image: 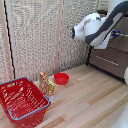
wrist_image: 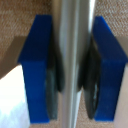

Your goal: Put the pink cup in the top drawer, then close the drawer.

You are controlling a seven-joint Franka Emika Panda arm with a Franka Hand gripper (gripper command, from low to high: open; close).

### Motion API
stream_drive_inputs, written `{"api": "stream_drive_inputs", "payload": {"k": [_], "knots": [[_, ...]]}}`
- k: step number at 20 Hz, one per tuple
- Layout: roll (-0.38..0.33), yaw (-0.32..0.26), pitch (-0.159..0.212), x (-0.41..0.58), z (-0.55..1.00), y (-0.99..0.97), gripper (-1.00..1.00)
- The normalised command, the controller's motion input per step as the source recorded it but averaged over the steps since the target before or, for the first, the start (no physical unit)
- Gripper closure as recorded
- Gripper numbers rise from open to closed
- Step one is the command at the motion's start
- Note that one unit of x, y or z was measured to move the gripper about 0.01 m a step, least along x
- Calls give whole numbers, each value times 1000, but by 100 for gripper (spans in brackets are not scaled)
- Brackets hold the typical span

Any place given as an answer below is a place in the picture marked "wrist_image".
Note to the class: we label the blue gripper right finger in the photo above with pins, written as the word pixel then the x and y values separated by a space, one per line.
pixel 108 76

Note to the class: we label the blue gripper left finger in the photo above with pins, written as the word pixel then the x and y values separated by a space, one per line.
pixel 35 76

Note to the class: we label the white plastic sheet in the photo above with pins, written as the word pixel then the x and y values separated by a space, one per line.
pixel 10 100

